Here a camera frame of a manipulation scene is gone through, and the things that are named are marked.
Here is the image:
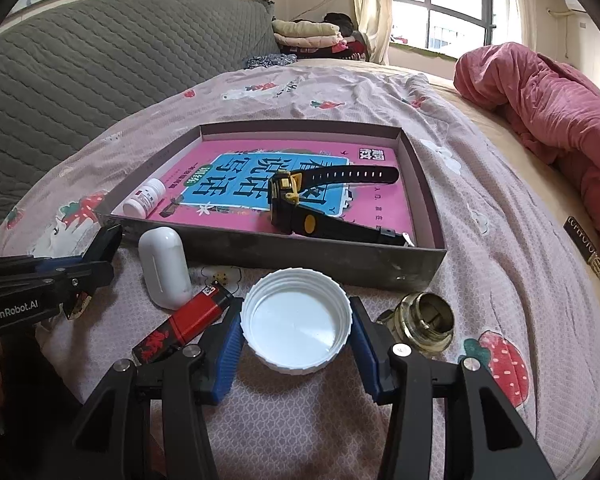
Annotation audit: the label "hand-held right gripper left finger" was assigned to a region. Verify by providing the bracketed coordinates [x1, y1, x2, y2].
[70, 297, 246, 480]

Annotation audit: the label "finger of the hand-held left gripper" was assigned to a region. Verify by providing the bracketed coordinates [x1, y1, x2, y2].
[40, 224, 125, 273]
[30, 260, 116, 306]

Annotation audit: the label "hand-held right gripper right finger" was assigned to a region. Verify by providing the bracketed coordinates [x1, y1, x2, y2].
[349, 296, 556, 480]

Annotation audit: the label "small white pill bottle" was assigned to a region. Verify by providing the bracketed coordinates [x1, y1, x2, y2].
[122, 178, 166, 218]

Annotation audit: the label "red and black lighter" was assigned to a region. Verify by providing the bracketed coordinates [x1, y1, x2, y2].
[131, 281, 233, 366]

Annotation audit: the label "white earbud case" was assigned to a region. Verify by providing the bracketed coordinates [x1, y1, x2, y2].
[138, 226, 193, 311]

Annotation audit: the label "white plastic jar lid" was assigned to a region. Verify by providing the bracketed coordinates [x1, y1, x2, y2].
[240, 268, 353, 373]

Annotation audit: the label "shallow grey cardboard box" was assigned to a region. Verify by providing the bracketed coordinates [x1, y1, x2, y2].
[97, 120, 448, 293]

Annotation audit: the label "black and yellow wristwatch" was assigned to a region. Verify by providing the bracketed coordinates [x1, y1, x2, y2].
[269, 165, 416, 248]

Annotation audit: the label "pink and blue book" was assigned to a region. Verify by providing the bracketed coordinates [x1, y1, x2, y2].
[152, 139, 416, 236]

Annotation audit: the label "grey quilted headboard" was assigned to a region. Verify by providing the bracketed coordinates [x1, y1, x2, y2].
[0, 0, 281, 256]

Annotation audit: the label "blue patterned cloth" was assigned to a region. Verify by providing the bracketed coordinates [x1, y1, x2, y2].
[244, 52, 296, 71]

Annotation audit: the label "black and gold mattress tag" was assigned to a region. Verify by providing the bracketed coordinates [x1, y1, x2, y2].
[563, 215, 600, 276]

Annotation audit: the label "beige bed sheet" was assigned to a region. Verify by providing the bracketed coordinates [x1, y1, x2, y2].
[290, 57, 600, 341]

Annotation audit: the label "folded beige and pink clothes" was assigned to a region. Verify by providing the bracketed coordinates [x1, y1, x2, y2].
[271, 19, 346, 51]

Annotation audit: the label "pink duvet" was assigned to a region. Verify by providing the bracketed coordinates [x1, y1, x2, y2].
[453, 42, 600, 311]

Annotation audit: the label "cream curtain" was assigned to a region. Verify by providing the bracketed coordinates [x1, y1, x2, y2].
[351, 0, 393, 65]

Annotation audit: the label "dark framed window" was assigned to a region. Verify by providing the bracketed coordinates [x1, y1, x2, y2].
[390, 0, 516, 53]

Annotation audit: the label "white sheer curtain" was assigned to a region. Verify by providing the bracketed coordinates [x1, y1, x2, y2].
[510, 0, 538, 51]

